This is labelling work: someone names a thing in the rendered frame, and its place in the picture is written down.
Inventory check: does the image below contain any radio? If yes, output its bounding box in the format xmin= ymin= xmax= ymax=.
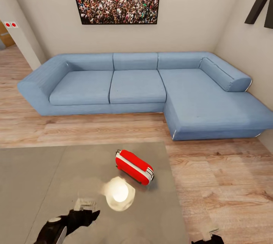
xmin=116 ymin=150 xmax=154 ymax=185

